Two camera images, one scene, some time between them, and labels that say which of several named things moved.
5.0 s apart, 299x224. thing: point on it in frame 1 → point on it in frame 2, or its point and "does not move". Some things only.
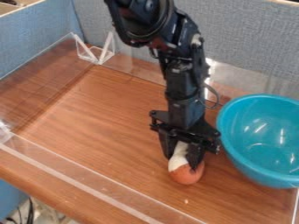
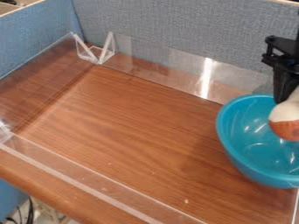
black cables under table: (31, 215) does not move
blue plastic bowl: (258, 126) does not move
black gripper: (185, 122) → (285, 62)
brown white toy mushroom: (181, 170) → (285, 118)
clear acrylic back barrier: (105, 48) does not move
